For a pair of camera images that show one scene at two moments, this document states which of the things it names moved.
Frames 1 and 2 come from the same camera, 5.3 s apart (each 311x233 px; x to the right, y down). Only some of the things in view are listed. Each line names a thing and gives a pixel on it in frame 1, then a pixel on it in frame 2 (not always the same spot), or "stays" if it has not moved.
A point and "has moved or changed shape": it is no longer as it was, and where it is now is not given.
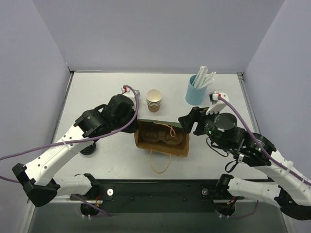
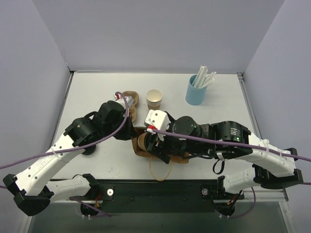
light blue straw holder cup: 195,95 stays
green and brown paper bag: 166,137 has moved or changed shape
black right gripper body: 198,124 -> 152,145
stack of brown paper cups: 153,98 stays
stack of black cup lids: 90,149 stays
